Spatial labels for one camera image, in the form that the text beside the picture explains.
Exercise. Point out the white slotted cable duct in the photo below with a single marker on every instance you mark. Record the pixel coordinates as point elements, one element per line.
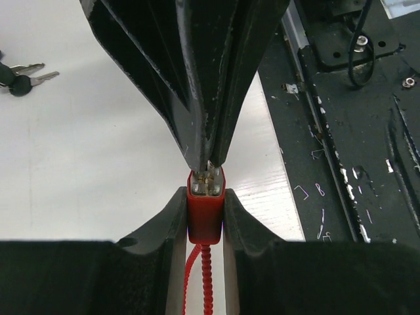
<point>397,8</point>

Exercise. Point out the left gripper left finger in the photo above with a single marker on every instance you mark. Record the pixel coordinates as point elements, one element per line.
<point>142,273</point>

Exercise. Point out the black-headed keys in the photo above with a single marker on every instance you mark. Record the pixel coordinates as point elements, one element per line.
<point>17,79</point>

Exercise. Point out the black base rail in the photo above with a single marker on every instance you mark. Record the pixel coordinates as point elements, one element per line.
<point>347,123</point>

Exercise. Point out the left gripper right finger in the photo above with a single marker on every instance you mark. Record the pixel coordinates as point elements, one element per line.
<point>264,274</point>

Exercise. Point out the small red cable padlock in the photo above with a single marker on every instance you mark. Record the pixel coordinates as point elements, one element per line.
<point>205,204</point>

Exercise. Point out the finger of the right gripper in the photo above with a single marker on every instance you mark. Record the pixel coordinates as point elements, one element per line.
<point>142,38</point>
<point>223,45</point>

